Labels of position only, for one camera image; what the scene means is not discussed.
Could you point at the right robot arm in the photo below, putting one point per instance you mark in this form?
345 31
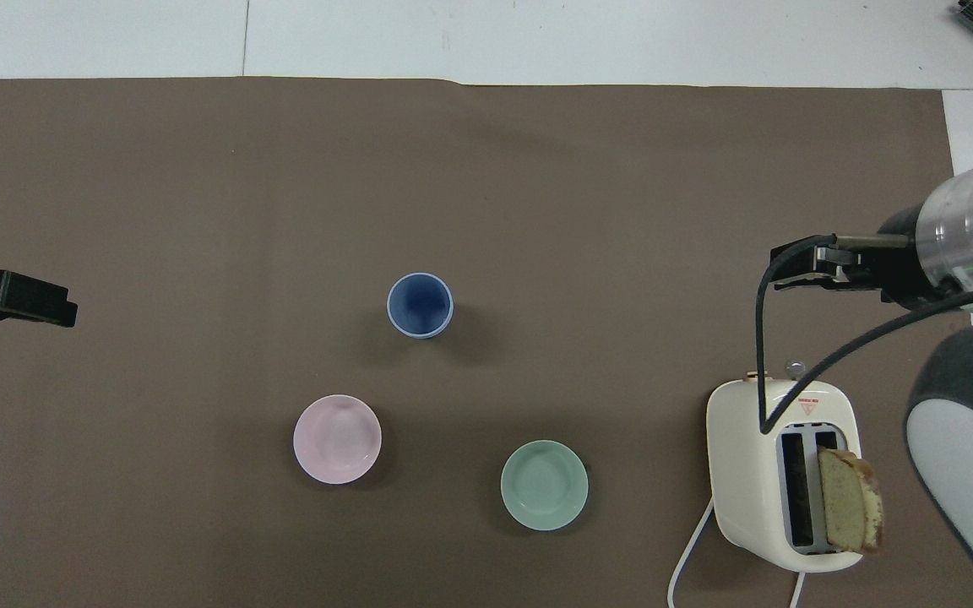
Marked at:
972 473

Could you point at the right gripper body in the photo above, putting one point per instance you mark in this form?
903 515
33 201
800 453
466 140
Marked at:
899 262

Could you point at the cream toaster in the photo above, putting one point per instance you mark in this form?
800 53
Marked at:
740 473

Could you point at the pink plate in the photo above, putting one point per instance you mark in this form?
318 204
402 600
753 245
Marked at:
338 439

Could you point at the green plate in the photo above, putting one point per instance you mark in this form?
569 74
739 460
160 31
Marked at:
544 485

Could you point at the blue cup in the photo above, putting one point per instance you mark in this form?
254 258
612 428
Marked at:
420 305

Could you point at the bread slice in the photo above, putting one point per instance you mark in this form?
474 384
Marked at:
846 507

